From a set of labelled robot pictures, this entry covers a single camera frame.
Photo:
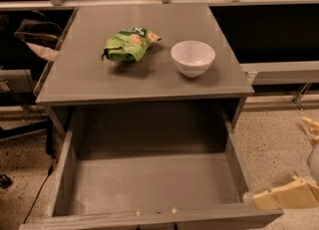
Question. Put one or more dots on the grey top drawer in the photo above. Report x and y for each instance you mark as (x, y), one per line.
(151, 166)

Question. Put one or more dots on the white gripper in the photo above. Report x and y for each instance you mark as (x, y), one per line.
(314, 163)

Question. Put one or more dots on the green chip bag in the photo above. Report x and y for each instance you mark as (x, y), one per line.
(129, 44)

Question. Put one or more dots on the white bowl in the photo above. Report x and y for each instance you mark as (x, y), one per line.
(192, 58)

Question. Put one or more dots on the grey drawer cabinet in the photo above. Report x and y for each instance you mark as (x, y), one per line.
(80, 77)

